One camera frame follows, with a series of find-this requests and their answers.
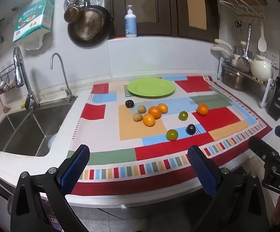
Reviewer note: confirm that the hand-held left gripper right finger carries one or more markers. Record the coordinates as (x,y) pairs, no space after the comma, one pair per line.
(202,171)

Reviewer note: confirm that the white rice paddle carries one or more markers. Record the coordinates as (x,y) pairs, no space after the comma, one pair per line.
(262,43)

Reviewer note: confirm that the white blue pump bottle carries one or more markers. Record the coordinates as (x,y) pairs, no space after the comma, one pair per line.
(130,25)

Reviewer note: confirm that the chrome kitchen faucet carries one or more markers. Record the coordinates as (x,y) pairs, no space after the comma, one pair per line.
(19,65)

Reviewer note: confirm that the white metal dish rack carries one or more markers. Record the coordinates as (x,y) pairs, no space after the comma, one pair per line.
(267,94)

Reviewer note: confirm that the slim gooseneck faucet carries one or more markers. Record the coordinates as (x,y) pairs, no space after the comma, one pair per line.
(63,75)

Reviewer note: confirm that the black frying pan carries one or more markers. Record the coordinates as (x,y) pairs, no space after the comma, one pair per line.
(89,26)

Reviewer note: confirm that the dark purple plum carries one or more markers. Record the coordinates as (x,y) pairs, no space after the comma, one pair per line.
(191,129)
(129,103)

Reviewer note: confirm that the black scissors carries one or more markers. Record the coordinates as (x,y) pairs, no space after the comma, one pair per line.
(238,24)

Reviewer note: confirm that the dark wooden cabinet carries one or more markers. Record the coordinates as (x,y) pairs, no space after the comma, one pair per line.
(169,7)

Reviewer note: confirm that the colourful patchwork cloth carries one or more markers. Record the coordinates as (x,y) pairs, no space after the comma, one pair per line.
(215,118)

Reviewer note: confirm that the stainless steel pot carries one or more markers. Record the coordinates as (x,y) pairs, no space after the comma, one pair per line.
(234,79)

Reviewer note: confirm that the orange tangerine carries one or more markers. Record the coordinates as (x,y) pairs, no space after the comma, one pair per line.
(202,109)
(149,120)
(155,112)
(163,107)

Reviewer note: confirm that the green tangerine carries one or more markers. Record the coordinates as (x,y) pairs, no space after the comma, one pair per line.
(183,115)
(172,134)

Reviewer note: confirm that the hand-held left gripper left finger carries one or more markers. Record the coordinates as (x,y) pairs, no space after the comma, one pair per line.
(74,171)

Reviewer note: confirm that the white ceramic kettle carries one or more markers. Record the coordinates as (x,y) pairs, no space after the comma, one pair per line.
(260,69)

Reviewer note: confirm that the small brass pot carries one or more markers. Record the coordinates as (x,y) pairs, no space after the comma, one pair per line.
(73,14)

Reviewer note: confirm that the small brown round fruit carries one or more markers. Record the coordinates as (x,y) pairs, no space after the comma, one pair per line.
(137,117)
(142,109)

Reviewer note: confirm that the stainless steel sink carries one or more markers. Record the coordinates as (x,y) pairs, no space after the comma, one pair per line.
(21,130)

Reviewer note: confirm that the bagged tissue pack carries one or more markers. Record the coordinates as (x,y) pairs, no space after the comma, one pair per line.
(33,17)

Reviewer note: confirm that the green plate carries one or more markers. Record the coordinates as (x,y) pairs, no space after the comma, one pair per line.
(151,87)

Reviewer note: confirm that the steel skimmer ladle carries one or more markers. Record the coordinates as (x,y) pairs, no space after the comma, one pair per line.
(244,60)

